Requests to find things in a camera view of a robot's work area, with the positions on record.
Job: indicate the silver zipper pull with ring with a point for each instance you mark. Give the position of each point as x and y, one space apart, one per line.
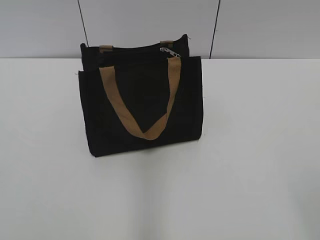
169 52

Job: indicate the black bag with tan handles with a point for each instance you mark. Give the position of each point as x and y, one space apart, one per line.
139 98

